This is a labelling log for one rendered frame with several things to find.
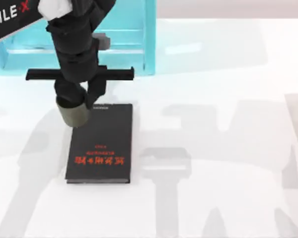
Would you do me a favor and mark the olive grey cup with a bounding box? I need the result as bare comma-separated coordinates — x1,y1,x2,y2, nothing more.
55,96,90,128

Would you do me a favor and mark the black book with red lettering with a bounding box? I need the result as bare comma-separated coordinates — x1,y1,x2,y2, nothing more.
65,103,134,184

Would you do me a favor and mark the light blue rack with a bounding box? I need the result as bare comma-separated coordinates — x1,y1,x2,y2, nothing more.
0,0,156,76

